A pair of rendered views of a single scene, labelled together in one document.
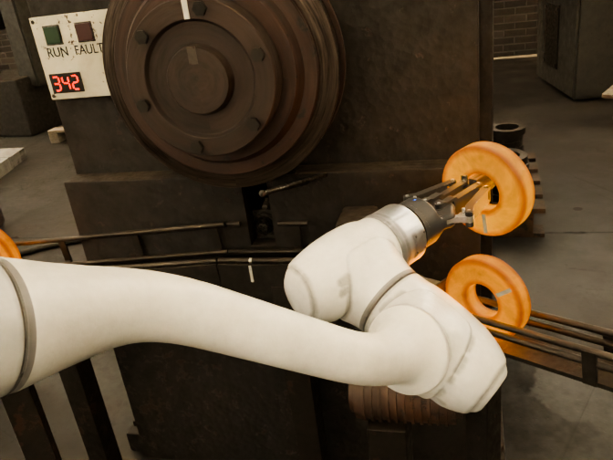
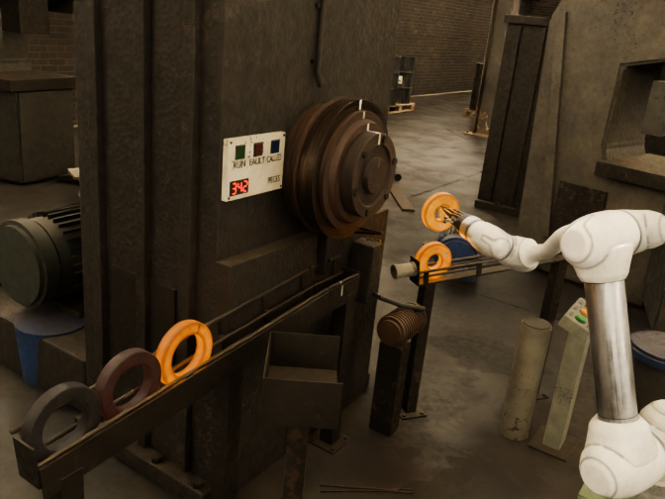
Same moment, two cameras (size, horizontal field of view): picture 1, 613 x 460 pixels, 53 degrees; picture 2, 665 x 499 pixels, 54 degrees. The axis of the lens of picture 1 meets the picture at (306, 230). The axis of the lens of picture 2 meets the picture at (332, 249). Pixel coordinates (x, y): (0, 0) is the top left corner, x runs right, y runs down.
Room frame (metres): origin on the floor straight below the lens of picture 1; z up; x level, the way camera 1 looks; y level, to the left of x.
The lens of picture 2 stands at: (0.65, 2.21, 1.59)
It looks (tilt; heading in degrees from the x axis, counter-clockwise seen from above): 19 degrees down; 286
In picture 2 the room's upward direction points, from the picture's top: 6 degrees clockwise
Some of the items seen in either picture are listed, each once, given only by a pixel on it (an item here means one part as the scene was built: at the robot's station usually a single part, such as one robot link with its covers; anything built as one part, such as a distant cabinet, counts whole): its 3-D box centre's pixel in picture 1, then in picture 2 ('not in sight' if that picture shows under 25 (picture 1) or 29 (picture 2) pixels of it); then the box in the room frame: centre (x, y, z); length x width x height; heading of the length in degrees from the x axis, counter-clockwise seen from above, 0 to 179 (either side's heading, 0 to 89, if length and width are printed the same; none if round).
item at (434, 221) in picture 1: (425, 217); (462, 222); (0.83, -0.18, 0.92); 0.09 x 0.08 x 0.07; 129
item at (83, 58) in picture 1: (93, 55); (254, 164); (1.42, 0.42, 1.15); 0.26 x 0.02 x 0.18; 74
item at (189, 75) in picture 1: (202, 78); (370, 174); (1.12, 0.15, 1.11); 0.28 x 0.06 x 0.28; 74
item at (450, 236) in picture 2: not in sight; (457, 249); (0.98, -2.16, 0.17); 0.57 x 0.31 x 0.34; 94
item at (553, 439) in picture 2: not in sight; (569, 379); (0.32, -0.32, 0.31); 0.24 x 0.16 x 0.62; 74
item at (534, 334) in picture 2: not in sight; (524, 379); (0.48, -0.33, 0.26); 0.12 x 0.12 x 0.52
